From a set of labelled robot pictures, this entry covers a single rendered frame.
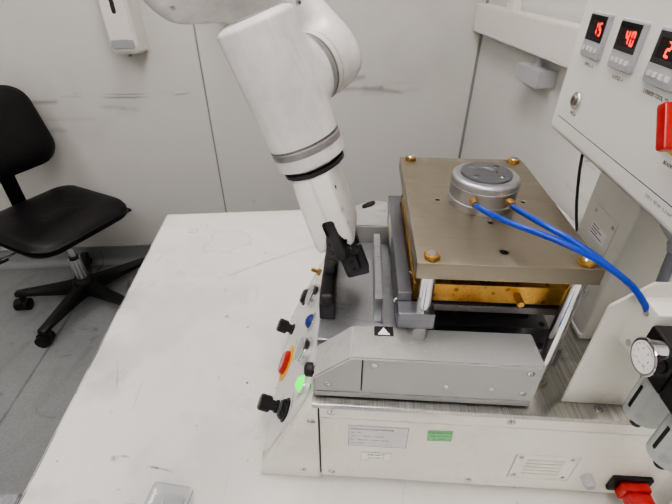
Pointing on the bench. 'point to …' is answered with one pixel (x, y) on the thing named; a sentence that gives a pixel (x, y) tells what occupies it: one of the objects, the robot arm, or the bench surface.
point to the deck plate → (609, 414)
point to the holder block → (492, 323)
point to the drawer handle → (328, 284)
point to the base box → (468, 451)
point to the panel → (295, 367)
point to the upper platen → (487, 292)
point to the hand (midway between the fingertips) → (354, 261)
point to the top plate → (493, 226)
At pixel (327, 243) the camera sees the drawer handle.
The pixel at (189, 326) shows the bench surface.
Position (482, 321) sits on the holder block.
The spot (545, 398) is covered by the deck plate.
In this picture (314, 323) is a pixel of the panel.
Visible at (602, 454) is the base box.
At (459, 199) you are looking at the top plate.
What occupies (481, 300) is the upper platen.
